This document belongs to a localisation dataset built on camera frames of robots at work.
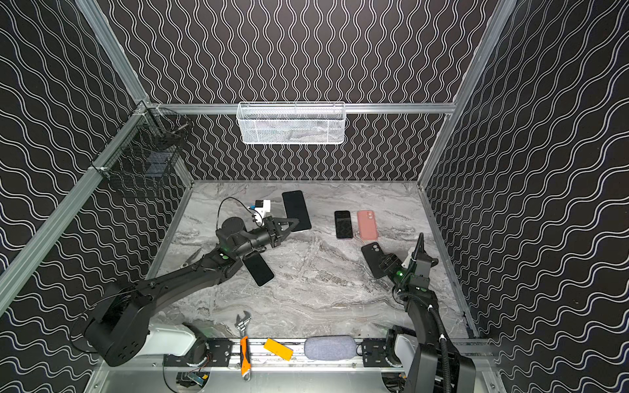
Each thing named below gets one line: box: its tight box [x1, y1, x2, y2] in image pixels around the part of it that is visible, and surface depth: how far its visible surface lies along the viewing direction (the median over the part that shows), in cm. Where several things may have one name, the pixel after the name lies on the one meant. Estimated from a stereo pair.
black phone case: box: [361, 241, 387, 280], surface depth 99 cm
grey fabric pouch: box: [303, 334, 358, 362], surface depth 75 cm
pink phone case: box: [357, 209, 378, 241], surface depth 109 cm
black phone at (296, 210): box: [281, 189, 313, 232], surface depth 78 cm
